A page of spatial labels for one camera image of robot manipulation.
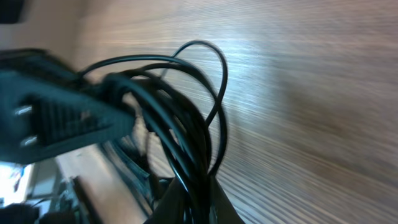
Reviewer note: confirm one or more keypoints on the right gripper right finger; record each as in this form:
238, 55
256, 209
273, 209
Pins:
213, 206

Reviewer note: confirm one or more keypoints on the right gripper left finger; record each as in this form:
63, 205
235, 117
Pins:
47, 109

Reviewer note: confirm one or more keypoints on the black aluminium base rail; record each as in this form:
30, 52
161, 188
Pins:
120, 181

